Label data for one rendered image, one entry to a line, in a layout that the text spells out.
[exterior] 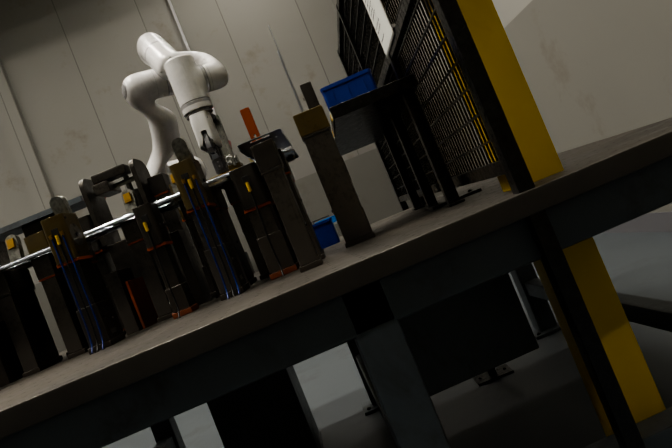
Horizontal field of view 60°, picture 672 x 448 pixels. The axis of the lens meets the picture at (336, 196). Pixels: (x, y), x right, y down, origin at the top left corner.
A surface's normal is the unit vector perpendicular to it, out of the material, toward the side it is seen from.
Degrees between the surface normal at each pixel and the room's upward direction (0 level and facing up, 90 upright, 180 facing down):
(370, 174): 90
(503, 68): 90
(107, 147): 90
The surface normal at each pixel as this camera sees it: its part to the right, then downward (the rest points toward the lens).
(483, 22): -0.01, -0.04
